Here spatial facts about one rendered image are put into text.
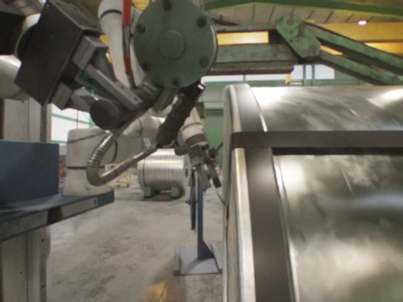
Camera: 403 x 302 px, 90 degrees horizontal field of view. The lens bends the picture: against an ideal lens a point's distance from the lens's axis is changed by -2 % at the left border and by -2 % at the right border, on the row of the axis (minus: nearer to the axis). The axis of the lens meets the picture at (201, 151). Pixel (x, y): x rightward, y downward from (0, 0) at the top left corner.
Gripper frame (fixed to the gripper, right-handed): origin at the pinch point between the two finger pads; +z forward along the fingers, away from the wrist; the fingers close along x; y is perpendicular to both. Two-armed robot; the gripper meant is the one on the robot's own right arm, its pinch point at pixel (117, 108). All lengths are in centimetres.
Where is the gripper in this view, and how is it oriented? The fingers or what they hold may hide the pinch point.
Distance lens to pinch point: 33.2
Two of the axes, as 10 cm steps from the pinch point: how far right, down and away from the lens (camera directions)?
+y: 1.5, -4.0, 9.0
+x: -6.6, 6.4, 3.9
